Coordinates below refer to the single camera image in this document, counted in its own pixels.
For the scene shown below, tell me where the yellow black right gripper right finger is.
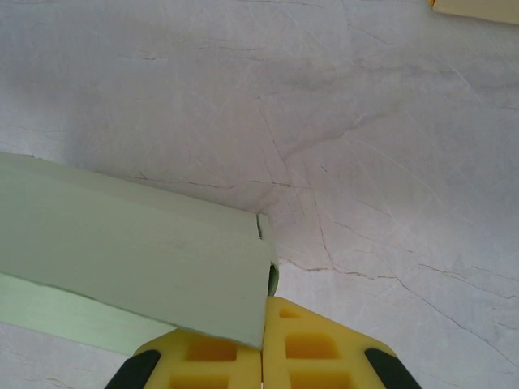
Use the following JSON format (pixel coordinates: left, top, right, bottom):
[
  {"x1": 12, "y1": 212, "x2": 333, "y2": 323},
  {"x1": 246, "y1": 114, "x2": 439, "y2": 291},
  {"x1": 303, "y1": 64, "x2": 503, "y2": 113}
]
[{"x1": 262, "y1": 297, "x2": 418, "y2": 389}]

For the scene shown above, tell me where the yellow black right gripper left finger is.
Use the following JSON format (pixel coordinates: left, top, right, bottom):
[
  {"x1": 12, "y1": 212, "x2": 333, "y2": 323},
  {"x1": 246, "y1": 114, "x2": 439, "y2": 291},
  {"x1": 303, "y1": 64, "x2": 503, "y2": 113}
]
[{"x1": 104, "y1": 327, "x2": 264, "y2": 389}]

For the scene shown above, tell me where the green paper box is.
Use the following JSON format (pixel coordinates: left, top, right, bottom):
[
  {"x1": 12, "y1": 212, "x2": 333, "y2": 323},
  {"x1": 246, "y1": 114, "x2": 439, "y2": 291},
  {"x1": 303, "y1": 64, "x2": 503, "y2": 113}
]
[{"x1": 0, "y1": 150, "x2": 281, "y2": 357}]

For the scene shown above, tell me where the orange paper box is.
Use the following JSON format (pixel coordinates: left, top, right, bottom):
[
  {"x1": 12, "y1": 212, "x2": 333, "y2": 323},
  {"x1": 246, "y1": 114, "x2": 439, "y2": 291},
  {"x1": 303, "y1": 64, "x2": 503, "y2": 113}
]
[{"x1": 428, "y1": 0, "x2": 519, "y2": 26}]

